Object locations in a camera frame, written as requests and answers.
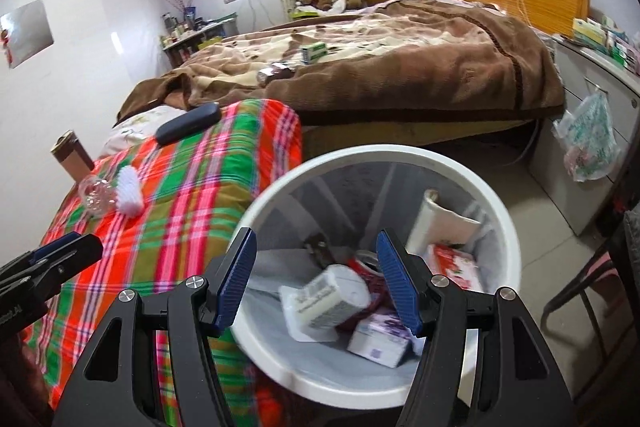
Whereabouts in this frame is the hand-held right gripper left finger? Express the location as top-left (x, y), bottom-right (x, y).
top-left (50, 227), bottom-right (258, 427)

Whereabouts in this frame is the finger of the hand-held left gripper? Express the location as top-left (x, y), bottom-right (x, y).
top-left (0, 234), bottom-right (104, 299)
top-left (0, 231), bottom-right (83, 275)

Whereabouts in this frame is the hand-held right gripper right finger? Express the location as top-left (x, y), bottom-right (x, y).
top-left (375, 228), bottom-right (576, 427)

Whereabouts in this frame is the red white carton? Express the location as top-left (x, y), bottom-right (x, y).
top-left (425, 243), bottom-right (485, 293)

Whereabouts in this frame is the purple milk carton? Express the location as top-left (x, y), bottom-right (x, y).
top-left (346, 309), bottom-right (426, 369)

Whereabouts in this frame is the white round trash bin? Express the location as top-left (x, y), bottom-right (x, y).
top-left (231, 144), bottom-right (523, 410)

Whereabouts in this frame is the red drink can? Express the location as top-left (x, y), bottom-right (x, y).
top-left (347, 249), bottom-right (388, 295)

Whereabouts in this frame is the grey bin liner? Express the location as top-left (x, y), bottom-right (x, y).
top-left (240, 167), bottom-right (506, 358)

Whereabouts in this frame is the clear floral plastic cup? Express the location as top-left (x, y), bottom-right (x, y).
top-left (79, 175), bottom-right (118, 218)

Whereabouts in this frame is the white fluffy brush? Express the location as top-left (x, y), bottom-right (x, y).
top-left (115, 166), bottom-right (146, 214)

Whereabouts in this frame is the brown box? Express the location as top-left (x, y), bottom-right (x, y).
top-left (50, 131), bottom-right (95, 182)

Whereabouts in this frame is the plaid blanket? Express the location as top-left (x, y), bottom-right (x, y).
top-left (22, 98), bottom-right (304, 427)

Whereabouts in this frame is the white floral pillow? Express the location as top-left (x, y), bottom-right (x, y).
top-left (95, 104), bottom-right (201, 160)

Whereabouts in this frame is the beige bed base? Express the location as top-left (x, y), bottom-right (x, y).
top-left (300, 117), bottom-right (543, 168)

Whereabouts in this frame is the black glasses case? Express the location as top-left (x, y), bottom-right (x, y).
top-left (156, 102), bottom-right (222, 146)

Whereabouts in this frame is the dark metal chair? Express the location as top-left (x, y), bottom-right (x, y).
top-left (540, 207), bottom-right (640, 403)

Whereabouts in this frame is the grey nightstand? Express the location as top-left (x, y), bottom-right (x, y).
top-left (527, 34), bottom-right (640, 238)

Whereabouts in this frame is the dark crumpled wrapper on bed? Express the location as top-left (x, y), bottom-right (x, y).
top-left (256, 62), bottom-right (296, 85)

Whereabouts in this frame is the bed with brown blanket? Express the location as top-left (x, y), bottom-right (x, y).
top-left (115, 0), bottom-right (566, 128)

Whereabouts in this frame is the green white box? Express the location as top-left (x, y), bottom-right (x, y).
top-left (300, 42), bottom-right (328, 65)

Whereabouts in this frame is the printed plastic bag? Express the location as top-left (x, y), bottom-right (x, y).
top-left (552, 92), bottom-right (621, 182)

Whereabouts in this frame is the white shelf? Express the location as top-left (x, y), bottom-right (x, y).
top-left (160, 19), bottom-right (238, 68)

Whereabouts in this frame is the row of toiletry bottles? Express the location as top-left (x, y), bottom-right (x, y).
top-left (160, 9), bottom-right (211, 48)

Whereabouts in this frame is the row of medicine boxes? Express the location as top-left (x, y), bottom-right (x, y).
top-left (570, 16), bottom-right (640, 75)

